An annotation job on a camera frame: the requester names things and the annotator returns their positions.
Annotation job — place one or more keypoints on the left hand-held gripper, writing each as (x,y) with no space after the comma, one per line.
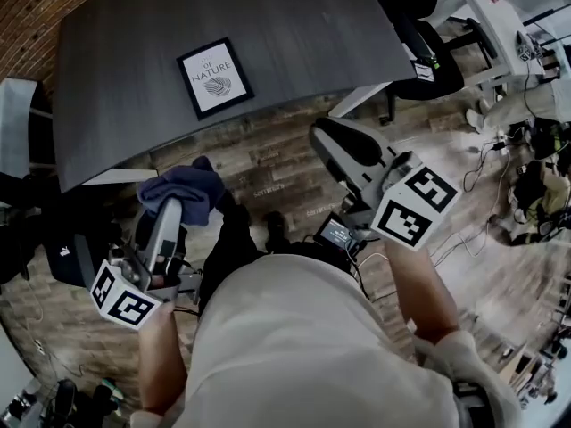
(125,301)

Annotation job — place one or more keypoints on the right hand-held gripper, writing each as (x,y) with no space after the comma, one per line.
(415,208)

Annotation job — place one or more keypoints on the blue wiping cloth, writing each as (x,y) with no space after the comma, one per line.
(192,190)

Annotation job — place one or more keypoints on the black framed nature picture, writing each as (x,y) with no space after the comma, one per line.
(214,78)

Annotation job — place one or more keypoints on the person's right forearm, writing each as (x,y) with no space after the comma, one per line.
(419,292)

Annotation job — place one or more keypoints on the person's left forearm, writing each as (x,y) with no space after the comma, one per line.
(160,364)

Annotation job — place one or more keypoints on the person's black trouser legs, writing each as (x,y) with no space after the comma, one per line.
(232,248)

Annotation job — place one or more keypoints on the black screen device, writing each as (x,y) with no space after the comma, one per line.
(334,232)

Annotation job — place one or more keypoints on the black backpack with white logo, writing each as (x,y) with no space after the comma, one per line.
(67,261)

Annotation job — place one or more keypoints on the white paper card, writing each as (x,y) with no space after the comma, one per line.
(424,71)

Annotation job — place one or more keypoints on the black high-back office chair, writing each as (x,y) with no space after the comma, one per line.
(437,69)

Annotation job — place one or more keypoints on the green bottle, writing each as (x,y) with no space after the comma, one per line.
(435,62)

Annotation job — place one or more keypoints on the white power strip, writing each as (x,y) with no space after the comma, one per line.
(499,142)
(39,347)

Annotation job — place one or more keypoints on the dark wooden table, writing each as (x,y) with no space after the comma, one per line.
(267,25)

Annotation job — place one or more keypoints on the pale grey side table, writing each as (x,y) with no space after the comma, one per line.
(15,127)

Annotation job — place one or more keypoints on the person's white shirt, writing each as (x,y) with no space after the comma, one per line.
(303,350)

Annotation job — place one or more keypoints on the dark clutter pile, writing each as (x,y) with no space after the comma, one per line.
(67,404)

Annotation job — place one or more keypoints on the black equipment pile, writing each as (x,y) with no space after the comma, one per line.
(540,203)

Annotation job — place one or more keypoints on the white side table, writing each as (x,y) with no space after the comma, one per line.
(504,29)

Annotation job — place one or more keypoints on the spare hand-held gripper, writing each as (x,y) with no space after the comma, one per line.
(528,49)

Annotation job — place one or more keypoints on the cluttered equipment rack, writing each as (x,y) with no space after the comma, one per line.
(535,364)

